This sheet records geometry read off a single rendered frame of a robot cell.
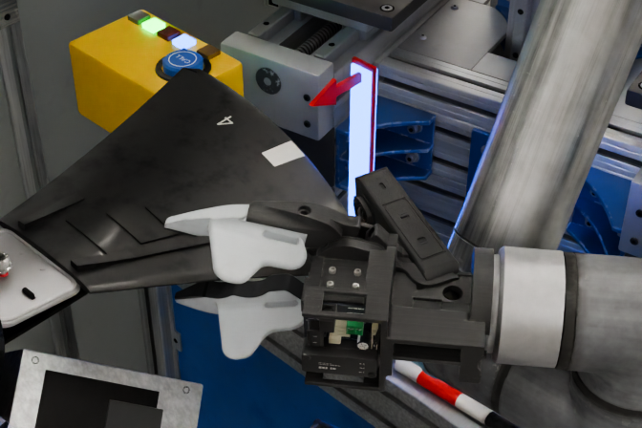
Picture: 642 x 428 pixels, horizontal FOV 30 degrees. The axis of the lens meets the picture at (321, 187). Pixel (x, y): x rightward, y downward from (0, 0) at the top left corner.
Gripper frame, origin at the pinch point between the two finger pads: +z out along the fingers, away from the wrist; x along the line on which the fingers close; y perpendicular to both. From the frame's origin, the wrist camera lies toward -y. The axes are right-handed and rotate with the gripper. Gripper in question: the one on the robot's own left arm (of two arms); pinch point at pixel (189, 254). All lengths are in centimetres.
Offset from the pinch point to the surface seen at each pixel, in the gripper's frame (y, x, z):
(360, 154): -22.2, 10.1, -9.4
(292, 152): -14.6, 3.4, -4.8
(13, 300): 6.4, -1.5, 9.9
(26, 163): -66, 56, 42
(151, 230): -2.0, 0.1, 3.1
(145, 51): -40.9, 15.2, 14.4
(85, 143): -74, 59, 36
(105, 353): -68, 102, 38
